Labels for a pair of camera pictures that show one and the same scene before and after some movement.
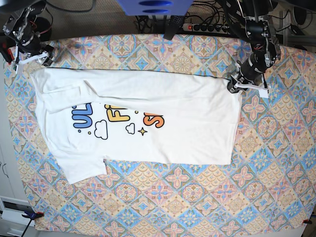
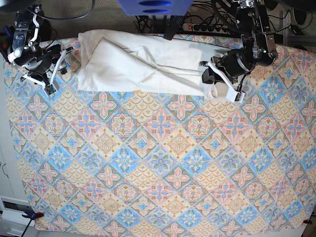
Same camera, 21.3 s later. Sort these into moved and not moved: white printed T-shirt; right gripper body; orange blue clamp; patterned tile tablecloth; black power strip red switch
Moved: white printed T-shirt; right gripper body
Not moved: orange blue clamp; patterned tile tablecloth; black power strip red switch
